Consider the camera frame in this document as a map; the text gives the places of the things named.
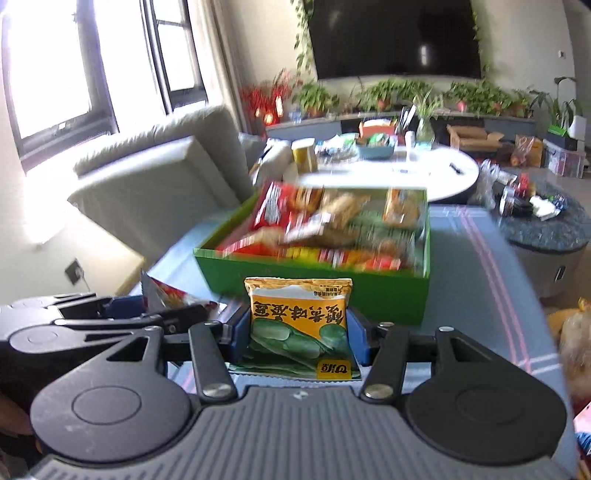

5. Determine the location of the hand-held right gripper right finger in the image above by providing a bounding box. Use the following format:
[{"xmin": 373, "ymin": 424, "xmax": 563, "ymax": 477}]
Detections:
[{"xmin": 345, "ymin": 307, "xmax": 491, "ymax": 403}]

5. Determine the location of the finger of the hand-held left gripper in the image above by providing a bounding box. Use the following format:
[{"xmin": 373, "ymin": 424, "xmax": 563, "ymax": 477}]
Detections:
[
  {"xmin": 54, "ymin": 304, "xmax": 209, "ymax": 335},
  {"xmin": 59, "ymin": 296, "xmax": 150, "ymax": 321}
]

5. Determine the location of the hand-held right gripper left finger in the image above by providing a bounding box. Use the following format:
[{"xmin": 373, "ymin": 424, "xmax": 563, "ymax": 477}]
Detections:
[{"xmin": 105, "ymin": 304, "xmax": 254, "ymax": 403}]

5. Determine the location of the red orange snack packet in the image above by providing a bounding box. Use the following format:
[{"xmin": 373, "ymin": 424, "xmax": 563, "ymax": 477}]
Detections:
[{"xmin": 140, "ymin": 271, "xmax": 219, "ymax": 320}]

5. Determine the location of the green cardboard box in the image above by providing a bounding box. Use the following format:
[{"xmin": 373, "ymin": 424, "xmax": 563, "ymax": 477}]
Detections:
[{"xmin": 192, "ymin": 184, "xmax": 433, "ymax": 326}]

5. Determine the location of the yellow green bean snack packet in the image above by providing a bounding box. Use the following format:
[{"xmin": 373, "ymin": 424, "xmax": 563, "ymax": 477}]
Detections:
[{"xmin": 226, "ymin": 277, "xmax": 363, "ymax": 382}]

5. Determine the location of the yellow red striped snack packet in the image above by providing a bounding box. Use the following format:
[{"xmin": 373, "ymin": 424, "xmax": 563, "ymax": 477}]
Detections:
[{"xmin": 277, "ymin": 246, "xmax": 403, "ymax": 273}]

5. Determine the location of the pale green snack packet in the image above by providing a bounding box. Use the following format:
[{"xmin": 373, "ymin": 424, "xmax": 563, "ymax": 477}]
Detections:
[{"xmin": 355, "ymin": 217, "xmax": 419, "ymax": 260}]

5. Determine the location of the crumb coated cake packet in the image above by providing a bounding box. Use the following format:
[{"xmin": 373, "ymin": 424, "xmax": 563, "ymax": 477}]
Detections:
[{"xmin": 318, "ymin": 190, "xmax": 373, "ymax": 232}]

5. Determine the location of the orange labelled cake packet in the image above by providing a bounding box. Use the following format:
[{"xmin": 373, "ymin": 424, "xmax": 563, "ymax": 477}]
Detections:
[{"xmin": 382, "ymin": 186, "xmax": 422, "ymax": 230}]

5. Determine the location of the red round cake snack packet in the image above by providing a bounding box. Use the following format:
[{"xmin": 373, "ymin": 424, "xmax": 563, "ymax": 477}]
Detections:
[{"xmin": 249, "ymin": 180, "xmax": 325, "ymax": 232}]

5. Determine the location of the blue striped cloth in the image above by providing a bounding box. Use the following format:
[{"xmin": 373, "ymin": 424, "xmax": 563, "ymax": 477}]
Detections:
[{"xmin": 124, "ymin": 203, "xmax": 562, "ymax": 412}]

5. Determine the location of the light fabric sofa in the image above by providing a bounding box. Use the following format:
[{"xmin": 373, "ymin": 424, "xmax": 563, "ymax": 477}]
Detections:
[{"xmin": 66, "ymin": 104, "xmax": 269, "ymax": 260}]

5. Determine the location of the white round table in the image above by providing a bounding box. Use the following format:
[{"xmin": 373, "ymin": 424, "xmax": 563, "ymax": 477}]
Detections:
[{"xmin": 281, "ymin": 142, "xmax": 481, "ymax": 205}]

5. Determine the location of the blue plastic basket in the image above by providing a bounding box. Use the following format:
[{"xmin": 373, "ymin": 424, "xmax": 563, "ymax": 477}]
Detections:
[{"xmin": 355, "ymin": 133, "xmax": 398, "ymax": 161}]

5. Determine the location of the yellow tin can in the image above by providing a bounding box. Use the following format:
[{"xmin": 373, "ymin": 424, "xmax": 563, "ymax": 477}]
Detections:
[{"xmin": 290, "ymin": 138, "xmax": 319, "ymax": 175}]

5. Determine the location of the glass plate with sweets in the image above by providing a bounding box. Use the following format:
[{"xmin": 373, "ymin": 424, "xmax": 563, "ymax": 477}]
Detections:
[{"xmin": 318, "ymin": 137, "xmax": 357, "ymax": 161}]

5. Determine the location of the clear crinkled plastic bag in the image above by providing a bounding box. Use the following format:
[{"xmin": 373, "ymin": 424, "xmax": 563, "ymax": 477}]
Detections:
[{"xmin": 470, "ymin": 159, "xmax": 505, "ymax": 209}]

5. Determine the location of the dark round coffee table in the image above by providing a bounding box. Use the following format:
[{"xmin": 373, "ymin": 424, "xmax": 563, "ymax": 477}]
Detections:
[{"xmin": 475, "ymin": 170, "xmax": 588, "ymax": 302}]

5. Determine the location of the yellowish plastic bag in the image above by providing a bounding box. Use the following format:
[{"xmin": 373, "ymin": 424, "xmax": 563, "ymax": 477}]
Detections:
[{"xmin": 547, "ymin": 297, "xmax": 591, "ymax": 412}]

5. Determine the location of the orange plastic box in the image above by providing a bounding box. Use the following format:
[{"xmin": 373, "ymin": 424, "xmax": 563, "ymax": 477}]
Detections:
[{"xmin": 357, "ymin": 119, "xmax": 399, "ymax": 140}]

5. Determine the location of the glass vase with spider plant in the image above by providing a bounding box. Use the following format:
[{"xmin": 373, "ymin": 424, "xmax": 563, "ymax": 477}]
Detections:
[{"xmin": 412, "ymin": 91, "xmax": 438, "ymax": 145}]

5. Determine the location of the pen holder with pens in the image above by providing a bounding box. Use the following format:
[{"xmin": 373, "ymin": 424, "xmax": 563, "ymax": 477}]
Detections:
[{"xmin": 396, "ymin": 106, "xmax": 415, "ymax": 136}]

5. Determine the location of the open cardboard box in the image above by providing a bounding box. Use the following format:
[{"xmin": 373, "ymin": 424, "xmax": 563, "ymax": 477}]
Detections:
[{"xmin": 446, "ymin": 124, "xmax": 505, "ymax": 156}]

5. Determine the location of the red berry plant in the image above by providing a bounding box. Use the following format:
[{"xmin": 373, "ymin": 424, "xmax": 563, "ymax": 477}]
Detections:
[{"xmin": 239, "ymin": 68, "xmax": 293, "ymax": 126}]

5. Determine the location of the row of green potted plants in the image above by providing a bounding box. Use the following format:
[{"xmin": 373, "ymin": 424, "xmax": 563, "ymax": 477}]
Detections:
[{"xmin": 293, "ymin": 78, "xmax": 535, "ymax": 119}]

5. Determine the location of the plastic bag of oranges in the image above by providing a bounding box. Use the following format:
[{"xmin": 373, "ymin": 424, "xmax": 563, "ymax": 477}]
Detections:
[{"xmin": 510, "ymin": 135, "xmax": 544, "ymax": 169}]

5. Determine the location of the wide black framed window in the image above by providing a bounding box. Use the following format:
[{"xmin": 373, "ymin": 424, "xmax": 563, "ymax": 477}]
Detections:
[{"xmin": 0, "ymin": 0, "xmax": 117, "ymax": 172}]

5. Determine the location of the beige curtain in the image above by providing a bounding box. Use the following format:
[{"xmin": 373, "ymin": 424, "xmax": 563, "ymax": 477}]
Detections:
[{"xmin": 198, "ymin": 0, "xmax": 246, "ymax": 136}]

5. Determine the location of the grey television cabinet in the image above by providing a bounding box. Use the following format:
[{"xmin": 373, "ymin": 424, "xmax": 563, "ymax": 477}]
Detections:
[{"xmin": 265, "ymin": 114, "xmax": 539, "ymax": 154}]

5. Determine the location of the narrow black framed window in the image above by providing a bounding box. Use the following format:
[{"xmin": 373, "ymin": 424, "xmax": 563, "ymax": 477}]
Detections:
[{"xmin": 140, "ymin": 0, "xmax": 209, "ymax": 117}]

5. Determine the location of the clear storage box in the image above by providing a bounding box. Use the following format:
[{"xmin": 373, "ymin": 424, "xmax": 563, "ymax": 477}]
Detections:
[{"xmin": 542, "ymin": 138, "xmax": 585, "ymax": 179}]

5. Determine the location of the green and black box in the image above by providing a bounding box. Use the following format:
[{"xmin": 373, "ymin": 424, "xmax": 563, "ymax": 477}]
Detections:
[{"xmin": 544, "ymin": 126, "xmax": 579, "ymax": 151}]

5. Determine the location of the black flat television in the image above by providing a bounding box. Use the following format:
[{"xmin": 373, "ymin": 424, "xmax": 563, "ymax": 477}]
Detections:
[{"xmin": 307, "ymin": 0, "xmax": 484, "ymax": 80}]

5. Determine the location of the large leaf plant white pot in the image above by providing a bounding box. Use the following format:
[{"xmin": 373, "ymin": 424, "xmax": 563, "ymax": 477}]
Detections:
[{"xmin": 530, "ymin": 75, "xmax": 586, "ymax": 140}]

